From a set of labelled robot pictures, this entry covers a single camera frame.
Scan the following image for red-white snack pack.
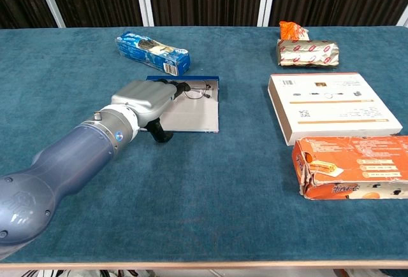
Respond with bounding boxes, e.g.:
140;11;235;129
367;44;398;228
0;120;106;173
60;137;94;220
276;38;340;67

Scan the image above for black and silver left hand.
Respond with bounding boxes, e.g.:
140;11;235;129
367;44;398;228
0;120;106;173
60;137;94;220
110;78;192;144

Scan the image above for wire-frame eyeglasses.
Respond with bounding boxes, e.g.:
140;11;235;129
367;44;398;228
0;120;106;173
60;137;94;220
178;79;214;99

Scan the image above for blue glasses case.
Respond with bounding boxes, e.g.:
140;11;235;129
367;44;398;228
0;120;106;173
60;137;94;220
145;75;221;134

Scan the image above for blue velvet table cloth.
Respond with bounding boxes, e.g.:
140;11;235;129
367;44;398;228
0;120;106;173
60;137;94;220
0;25;408;264

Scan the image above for orange snack wrapper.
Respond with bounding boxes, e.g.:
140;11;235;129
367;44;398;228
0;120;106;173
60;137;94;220
279;20;310;41

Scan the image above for blue cookie package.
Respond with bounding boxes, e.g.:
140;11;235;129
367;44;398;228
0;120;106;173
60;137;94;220
116;31;191;76

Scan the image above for orange cardboard food box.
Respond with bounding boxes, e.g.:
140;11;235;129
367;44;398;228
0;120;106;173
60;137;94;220
292;135;408;201

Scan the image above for white flat product box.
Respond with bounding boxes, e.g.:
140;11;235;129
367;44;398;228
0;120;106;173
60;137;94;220
266;72;404;146

